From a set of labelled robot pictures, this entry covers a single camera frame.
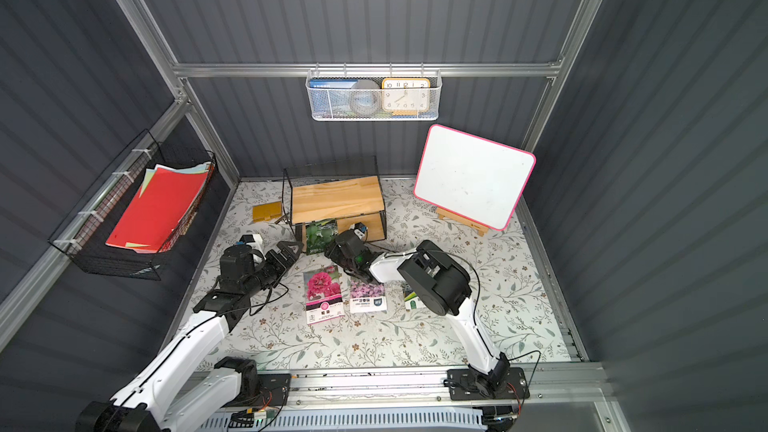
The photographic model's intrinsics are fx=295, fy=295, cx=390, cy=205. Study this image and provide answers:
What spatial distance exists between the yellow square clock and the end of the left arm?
51cm

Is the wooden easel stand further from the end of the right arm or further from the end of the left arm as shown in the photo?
the end of the left arm

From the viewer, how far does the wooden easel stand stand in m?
1.01

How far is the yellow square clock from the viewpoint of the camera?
0.89 meters

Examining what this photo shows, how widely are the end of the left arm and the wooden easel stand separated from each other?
0.55 meters

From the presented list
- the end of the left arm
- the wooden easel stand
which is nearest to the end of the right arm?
the end of the left arm

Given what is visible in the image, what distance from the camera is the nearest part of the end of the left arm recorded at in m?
0.63
